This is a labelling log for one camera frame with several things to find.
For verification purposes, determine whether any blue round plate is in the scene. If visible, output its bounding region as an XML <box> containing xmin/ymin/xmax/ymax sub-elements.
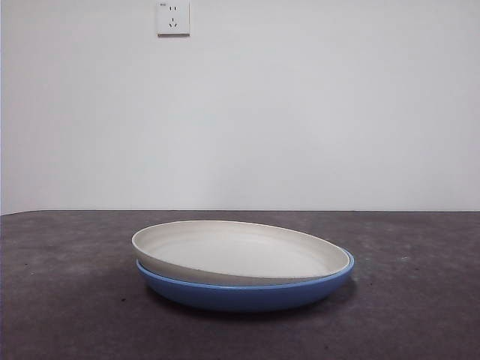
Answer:
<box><xmin>136</xmin><ymin>249</ymin><xmax>356</xmax><ymax>314</ymax></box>

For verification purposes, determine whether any white wall power socket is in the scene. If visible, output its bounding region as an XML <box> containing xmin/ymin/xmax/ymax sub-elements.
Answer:
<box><xmin>157</xmin><ymin>1</ymin><xmax>191</xmax><ymax>38</ymax></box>

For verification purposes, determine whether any white round plate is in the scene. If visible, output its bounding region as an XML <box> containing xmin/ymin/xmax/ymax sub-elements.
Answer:
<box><xmin>131</xmin><ymin>220</ymin><xmax>352</xmax><ymax>287</ymax></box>

